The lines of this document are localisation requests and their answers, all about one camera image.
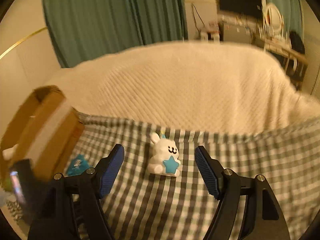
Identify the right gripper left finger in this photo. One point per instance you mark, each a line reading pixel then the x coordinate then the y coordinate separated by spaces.
pixel 75 200

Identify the black television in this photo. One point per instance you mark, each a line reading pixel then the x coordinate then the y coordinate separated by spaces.
pixel 251 8

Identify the teal curtain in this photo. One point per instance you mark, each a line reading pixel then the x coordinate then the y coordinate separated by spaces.
pixel 82 30
pixel 290 9

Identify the cream bed blanket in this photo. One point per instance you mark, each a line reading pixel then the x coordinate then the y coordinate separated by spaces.
pixel 226 88

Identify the white vanity mirror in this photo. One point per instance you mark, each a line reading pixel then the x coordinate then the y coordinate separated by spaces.
pixel 273 21

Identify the teal blister card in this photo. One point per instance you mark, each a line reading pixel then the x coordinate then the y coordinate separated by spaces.
pixel 77 166

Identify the vanity desk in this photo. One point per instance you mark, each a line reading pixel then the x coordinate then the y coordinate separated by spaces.
pixel 294 63

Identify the cardboard box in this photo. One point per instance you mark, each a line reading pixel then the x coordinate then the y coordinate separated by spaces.
pixel 45 129

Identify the white bunny figurine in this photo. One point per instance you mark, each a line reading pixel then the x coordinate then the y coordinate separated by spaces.
pixel 164 160

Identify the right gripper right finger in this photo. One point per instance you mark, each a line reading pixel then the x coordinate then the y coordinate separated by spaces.
pixel 262 216

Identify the grey mini fridge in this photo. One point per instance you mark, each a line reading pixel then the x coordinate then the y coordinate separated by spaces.
pixel 236 33

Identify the checkered gingham cloth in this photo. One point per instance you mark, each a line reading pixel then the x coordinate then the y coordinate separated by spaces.
pixel 145 206

